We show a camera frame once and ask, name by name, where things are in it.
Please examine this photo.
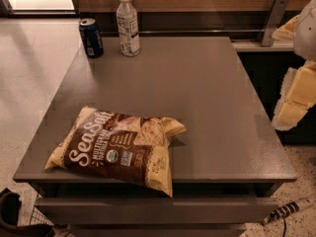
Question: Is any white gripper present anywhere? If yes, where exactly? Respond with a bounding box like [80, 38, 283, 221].
[272, 0, 316, 131]

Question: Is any clear plastic water bottle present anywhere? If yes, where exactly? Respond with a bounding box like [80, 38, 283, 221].
[117, 0, 140, 57]

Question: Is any brown sea salt chip bag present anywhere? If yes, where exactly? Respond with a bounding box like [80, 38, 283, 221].
[44, 107, 186, 197]

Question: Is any black bag on floor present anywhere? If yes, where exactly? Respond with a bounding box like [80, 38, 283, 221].
[0, 188, 54, 237]

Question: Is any grey drawer cabinet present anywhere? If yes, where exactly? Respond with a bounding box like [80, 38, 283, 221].
[15, 38, 296, 237]

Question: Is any blue soda can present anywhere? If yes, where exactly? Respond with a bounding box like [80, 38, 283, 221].
[79, 18, 104, 58]

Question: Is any right metal rail bracket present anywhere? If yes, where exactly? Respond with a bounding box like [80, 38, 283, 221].
[261, 0, 289, 47]

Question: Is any striped cable on floor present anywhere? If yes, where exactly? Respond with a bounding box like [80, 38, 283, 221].
[261, 195, 316, 226]

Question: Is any horizontal metal rail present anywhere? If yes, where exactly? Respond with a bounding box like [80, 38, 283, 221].
[101, 30, 265, 37]

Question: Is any wire basket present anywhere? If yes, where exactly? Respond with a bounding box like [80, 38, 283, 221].
[29, 205, 74, 237]

